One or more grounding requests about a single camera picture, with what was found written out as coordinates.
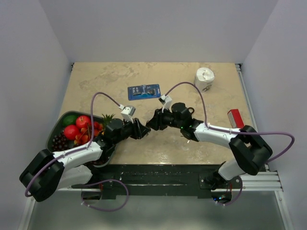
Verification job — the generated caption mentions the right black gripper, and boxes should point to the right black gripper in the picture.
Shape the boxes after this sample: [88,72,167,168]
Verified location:
[146,106,183,131]

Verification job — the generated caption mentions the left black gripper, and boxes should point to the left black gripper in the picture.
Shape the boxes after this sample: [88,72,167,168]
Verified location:
[113,115,150,145]

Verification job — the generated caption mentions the black padlock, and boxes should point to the black padlock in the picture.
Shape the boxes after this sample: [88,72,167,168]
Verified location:
[188,107,195,114]

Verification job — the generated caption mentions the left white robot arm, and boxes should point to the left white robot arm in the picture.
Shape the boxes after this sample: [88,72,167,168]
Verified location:
[19,118,151,202]

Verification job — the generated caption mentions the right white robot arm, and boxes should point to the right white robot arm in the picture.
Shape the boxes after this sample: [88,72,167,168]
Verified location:
[146,103,272,190]

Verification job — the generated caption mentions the blue blister card package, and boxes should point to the blue blister card package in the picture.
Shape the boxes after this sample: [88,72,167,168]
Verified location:
[128,84,161,101]

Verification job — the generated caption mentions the bunch of black keys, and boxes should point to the bunch of black keys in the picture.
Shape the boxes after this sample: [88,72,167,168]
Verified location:
[182,134,191,144]

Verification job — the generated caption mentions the red strawberries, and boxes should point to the red strawberries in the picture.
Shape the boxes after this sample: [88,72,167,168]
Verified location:
[94,121,104,137]

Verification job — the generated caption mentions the dark green fruit tray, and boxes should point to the dark green fruit tray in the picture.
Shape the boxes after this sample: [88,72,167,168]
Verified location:
[46,111,115,168]

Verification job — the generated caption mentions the purple grapes bunch front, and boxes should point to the purple grapes bunch front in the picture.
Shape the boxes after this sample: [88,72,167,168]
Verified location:
[91,160,105,167]

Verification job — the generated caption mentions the yellow red cherries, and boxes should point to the yellow red cherries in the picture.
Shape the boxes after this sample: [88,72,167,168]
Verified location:
[74,128,91,147]

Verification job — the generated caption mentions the red apple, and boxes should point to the red apple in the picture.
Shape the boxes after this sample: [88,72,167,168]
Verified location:
[63,125,80,140]
[75,115,92,129]

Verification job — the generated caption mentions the white paper roll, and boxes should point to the white paper roll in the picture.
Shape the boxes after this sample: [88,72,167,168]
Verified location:
[194,67,215,92]

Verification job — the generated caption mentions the green lime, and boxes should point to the green lime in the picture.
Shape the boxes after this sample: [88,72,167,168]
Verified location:
[62,115,78,127]

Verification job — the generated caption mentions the red box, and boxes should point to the red box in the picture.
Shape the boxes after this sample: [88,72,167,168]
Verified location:
[227,109,245,128]

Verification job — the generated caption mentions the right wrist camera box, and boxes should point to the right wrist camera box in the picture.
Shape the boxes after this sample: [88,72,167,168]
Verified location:
[159,94,172,113]

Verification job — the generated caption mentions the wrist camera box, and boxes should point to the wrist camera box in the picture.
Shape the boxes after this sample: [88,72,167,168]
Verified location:
[159,94,172,113]
[119,104,136,123]

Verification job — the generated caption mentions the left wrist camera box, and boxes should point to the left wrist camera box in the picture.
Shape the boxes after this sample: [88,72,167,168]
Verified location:
[119,104,136,123]

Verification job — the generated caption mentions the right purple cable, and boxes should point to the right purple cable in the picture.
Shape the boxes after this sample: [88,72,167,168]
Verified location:
[159,81,295,207]

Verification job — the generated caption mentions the purple cable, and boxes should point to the purple cable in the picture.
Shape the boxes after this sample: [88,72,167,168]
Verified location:
[24,92,130,211]
[159,81,295,207]

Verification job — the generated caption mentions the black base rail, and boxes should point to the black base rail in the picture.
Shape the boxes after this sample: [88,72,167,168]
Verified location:
[73,164,242,199]

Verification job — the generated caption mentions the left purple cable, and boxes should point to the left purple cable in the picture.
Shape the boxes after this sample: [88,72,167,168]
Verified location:
[24,92,130,211]

